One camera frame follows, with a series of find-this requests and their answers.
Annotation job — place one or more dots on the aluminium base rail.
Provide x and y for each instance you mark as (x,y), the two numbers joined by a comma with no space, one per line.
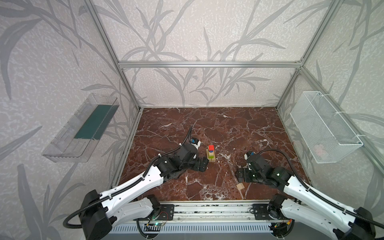
(216,211)

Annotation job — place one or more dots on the wood block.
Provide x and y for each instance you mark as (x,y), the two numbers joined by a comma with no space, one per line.
(211,160)

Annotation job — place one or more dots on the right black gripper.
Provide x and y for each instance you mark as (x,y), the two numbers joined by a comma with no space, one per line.
(244,174)

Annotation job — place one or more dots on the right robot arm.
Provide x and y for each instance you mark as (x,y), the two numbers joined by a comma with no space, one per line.
(298,201)

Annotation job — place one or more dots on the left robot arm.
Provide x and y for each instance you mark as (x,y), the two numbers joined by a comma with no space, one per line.
(103,211)

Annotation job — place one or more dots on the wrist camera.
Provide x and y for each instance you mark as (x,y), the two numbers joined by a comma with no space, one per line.
(248,154)
(196,143)

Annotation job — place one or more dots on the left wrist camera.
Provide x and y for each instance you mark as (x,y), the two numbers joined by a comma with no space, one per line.
(196,143)

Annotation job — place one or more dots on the small wood cube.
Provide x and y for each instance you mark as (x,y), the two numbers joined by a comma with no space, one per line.
(240,186)

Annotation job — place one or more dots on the pink object in basket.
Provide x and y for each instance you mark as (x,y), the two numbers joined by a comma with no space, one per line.
(320,150)

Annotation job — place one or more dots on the white wire basket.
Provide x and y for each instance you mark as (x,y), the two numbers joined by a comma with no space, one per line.
(321,124)

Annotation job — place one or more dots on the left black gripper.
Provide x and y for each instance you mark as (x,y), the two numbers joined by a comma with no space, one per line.
(197,162)

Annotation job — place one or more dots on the aluminium cage frame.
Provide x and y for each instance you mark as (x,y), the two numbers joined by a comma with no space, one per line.
(166,55)

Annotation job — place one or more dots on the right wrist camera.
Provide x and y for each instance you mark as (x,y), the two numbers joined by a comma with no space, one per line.
(248,154)

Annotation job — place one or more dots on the clear plastic wall bin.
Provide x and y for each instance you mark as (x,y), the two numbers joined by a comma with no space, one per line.
(77,140)

